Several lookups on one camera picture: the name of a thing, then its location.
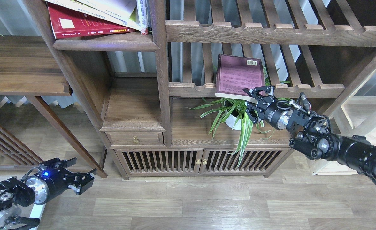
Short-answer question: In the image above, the dark wooden side table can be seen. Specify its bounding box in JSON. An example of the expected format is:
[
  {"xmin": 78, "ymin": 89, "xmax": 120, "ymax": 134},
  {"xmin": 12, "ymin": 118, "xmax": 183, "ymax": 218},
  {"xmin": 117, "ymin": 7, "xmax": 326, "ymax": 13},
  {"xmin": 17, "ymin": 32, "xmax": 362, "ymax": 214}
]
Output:
[{"xmin": 0, "ymin": 35, "xmax": 107, "ymax": 178}]

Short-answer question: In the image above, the small wooden drawer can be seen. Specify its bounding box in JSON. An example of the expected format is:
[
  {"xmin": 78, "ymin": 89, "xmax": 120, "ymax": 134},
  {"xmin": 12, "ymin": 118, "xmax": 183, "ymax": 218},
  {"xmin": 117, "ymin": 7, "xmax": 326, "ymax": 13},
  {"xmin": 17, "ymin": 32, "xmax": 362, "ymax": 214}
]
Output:
[{"xmin": 106, "ymin": 132, "xmax": 163, "ymax": 145}]

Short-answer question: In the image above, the light wooden shelf unit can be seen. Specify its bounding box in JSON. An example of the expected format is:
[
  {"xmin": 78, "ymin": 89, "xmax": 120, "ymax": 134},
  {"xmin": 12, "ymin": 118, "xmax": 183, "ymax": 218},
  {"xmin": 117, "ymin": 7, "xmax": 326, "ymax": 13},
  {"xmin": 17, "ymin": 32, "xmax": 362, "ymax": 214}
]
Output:
[{"xmin": 302, "ymin": 65, "xmax": 376, "ymax": 176}]

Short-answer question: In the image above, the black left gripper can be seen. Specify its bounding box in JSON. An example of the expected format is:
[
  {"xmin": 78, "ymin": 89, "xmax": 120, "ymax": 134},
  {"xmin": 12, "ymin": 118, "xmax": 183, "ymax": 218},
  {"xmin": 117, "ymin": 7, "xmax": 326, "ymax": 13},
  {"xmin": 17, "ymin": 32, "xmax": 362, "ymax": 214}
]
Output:
[{"xmin": 25, "ymin": 157, "xmax": 97, "ymax": 205}]

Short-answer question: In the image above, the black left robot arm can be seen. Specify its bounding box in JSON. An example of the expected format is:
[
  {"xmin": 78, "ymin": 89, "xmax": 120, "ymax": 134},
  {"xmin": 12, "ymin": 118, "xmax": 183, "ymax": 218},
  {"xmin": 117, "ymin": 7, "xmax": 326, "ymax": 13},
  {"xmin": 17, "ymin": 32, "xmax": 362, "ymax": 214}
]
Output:
[{"xmin": 0, "ymin": 158, "xmax": 97, "ymax": 230}]

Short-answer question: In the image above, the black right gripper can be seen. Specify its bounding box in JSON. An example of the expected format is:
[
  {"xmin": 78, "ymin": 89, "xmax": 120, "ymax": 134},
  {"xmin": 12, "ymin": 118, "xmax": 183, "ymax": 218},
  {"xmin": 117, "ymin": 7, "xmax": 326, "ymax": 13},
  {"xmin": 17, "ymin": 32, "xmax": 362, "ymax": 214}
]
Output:
[{"xmin": 243, "ymin": 85, "xmax": 293, "ymax": 130}]

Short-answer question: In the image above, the purple book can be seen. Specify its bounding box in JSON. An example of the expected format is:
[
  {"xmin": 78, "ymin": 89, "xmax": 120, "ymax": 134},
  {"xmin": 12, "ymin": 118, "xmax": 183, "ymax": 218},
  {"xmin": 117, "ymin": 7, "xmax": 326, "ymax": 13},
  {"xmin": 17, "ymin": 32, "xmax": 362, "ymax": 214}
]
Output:
[{"xmin": 215, "ymin": 54, "xmax": 265, "ymax": 103}]

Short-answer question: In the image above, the white metal bar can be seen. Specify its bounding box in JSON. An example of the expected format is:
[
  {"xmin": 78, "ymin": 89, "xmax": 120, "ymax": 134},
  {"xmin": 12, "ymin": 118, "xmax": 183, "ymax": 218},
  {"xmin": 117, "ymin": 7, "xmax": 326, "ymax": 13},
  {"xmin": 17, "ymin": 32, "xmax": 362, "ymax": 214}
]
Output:
[{"xmin": 22, "ymin": 204, "xmax": 46, "ymax": 219}]

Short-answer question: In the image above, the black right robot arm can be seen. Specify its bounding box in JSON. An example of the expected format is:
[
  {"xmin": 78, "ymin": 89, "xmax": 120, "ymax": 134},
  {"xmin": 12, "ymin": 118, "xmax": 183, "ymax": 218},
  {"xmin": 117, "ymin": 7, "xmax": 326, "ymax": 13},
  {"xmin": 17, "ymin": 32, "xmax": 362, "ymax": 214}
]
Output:
[{"xmin": 244, "ymin": 85, "xmax": 376, "ymax": 185}]

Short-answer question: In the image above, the left slatted cabinet door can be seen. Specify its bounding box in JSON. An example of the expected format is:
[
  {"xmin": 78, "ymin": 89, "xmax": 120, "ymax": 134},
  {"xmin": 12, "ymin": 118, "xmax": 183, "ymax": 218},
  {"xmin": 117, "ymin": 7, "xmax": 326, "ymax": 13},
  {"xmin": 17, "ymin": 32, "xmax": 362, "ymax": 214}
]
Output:
[{"xmin": 115, "ymin": 149, "xmax": 203, "ymax": 177}]

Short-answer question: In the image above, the dark wooden bookshelf cabinet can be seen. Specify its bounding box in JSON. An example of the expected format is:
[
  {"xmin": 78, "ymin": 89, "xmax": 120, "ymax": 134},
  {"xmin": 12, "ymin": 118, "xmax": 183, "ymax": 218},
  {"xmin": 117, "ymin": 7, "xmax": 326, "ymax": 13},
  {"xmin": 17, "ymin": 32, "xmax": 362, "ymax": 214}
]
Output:
[{"xmin": 23, "ymin": 0, "xmax": 376, "ymax": 179}]

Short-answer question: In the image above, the white and red book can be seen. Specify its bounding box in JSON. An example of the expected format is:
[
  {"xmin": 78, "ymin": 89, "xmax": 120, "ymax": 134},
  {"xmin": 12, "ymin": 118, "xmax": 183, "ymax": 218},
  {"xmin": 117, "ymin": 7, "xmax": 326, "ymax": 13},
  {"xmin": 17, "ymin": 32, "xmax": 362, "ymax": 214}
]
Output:
[{"xmin": 136, "ymin": 0, "xmax": 149, "ymax": 35}]

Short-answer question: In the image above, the slatted cabinet door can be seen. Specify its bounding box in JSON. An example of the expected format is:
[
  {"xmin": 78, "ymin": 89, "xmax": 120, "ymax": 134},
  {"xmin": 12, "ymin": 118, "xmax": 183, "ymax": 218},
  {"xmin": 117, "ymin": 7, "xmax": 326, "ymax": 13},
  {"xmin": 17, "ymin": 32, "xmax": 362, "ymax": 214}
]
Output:
[
  {"xmin": 199, "ymin": 148, "xmax": 292, "ymax": 178},
  {"xmin": 115, "ymin": 149, "xmax": 203, "ymax": 177}
]

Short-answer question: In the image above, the green spider plant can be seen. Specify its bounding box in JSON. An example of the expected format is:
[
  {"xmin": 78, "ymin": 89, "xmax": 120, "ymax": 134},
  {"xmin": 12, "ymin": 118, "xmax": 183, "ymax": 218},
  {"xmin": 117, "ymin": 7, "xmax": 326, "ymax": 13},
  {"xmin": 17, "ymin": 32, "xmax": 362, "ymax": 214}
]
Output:
[{"xmin": 193, "ymin": 97, "xmax": 254, "ymax": 166}]

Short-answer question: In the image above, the white plant pot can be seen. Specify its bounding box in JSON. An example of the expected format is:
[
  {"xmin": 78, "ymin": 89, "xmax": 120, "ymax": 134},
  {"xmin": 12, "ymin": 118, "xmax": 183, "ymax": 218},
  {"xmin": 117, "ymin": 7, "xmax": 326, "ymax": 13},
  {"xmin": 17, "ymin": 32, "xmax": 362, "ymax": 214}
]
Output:
[{"xmin": 225, "ymin": 100, "xmax": 248, "ymax": 130}]

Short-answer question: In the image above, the right slatted cabinet door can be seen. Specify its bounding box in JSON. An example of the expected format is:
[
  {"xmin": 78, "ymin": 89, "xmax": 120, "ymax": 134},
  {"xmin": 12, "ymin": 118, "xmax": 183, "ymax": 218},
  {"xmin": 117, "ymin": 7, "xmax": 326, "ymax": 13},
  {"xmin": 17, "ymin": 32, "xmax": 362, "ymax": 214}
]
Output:
[{"xmin": 199, "ymin": 148, "xmax": 292, "ymax": 178}]

